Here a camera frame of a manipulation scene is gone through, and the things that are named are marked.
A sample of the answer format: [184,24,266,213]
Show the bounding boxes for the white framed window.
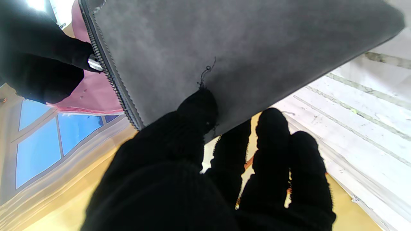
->
[0,96,130,207]

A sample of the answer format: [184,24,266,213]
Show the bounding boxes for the pink paper document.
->
[46,0,125,116]

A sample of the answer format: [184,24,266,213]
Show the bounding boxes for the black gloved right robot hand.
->
[0,0,104,105]

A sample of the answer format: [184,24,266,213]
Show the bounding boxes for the grey felt zip pouch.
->
[79,0,406,144]

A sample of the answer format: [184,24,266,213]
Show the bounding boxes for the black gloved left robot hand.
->
[80,88,337,231]

